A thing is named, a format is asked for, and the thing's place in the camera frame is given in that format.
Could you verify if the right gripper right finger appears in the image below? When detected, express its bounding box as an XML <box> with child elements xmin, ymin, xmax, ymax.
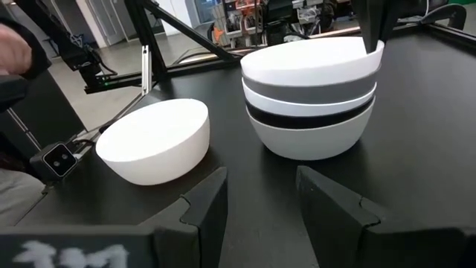
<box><xmin>296</xmin><ymin>165</ymin><xmax>385</xmax><ymax>268</ymax></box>

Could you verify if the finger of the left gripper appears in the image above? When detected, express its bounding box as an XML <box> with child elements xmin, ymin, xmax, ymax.
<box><xmin>379</xmin><ymin>0</ymin><xmax>402</xmax><ymax>42</ymax></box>
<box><xmin>351</xmin><ymin>0</ymin><xmax>381</xmax><ymax>54</ymax></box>

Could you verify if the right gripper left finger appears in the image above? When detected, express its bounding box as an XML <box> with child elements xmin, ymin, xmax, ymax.
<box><xmin>140</xmin><ymin>166</ymin><xmax>229</xmax><ymax>268</ymax></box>

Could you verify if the white bowl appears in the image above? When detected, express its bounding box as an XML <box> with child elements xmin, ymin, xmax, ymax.
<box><xmin>95</xmin><ymin>98</ymin><xmax>211</xmax><ymax>186</ymax></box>
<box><xmin>239</xmin><ymin>36</ymin><xmax>385</xmax><ymax>87</ymax></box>
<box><xmin>241</xmin><ymin>80</ymin><xmax>378</xmax><ymax>118</ymax></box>

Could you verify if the light grey bowl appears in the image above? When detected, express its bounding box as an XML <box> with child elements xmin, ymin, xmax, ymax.
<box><xmin>246</xmin><ymin>98</ymin><xmax>376</xmax><ymax>162</ymax></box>

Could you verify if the cluttered storage shelf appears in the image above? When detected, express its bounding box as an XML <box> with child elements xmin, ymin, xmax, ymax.
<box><xmin>208</xmin><ymin>0</ymin><xmax>354</xmax><ymax>48</ymax></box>

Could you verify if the person's leg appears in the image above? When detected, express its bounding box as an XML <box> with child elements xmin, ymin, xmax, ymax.
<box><xmin>0</xmin><ymin>167</ymin><xmax>48</xmax><ymax>229</ymax></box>

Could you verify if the person's hand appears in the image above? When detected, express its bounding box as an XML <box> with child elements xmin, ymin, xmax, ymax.
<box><xmin>0</xmin><ymin>22</ymin><xmax>33</xmax><ymax>77</ymax></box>

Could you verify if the black corner cable loop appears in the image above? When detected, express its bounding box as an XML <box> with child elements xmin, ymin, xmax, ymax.
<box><xmin>397</xmin><ymin>2</ymin><xmax>468</xmax><ymax>31</ymax></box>

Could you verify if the black table-level camera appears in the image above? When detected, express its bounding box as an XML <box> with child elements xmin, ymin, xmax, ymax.
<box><xmin>28</xmin><ymin>141</ymin><xmax>80</xmax><ymax>184</ymax></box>

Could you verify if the black aluminium table frame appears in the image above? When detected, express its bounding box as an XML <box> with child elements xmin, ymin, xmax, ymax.
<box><xmin>83</xmin><ymin>0</ymin><xmax>476</xmax><ymax>98</ymax></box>

